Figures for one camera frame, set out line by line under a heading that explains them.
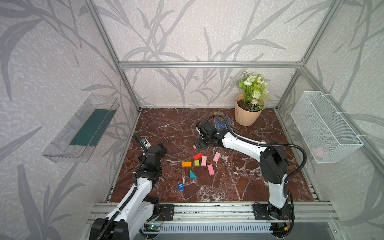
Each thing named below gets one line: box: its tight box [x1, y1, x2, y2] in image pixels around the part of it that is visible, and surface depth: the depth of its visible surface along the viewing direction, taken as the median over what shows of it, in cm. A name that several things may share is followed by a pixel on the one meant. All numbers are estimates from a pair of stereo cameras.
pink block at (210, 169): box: [207, 164, 215, 176], surface depth 89 cm
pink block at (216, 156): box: [213, 152, 221, 162], surface depth 95 cm
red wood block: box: [193, 152, 203, 161], surface depth 95 cm
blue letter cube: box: [178, 182, 185, 191], surface depth 82 cm
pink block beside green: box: [201, 156, 207, 167], surface depth 93 cm
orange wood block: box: [182, 161, 192, 167], surface depth 91 cm
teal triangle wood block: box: [189, 170, 198, 179], surface depth 86 cm
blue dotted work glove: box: [214, 117, 235, 131], surface depth 114 cm
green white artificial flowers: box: [238, 70, 273, 112], surface depth 98 cm
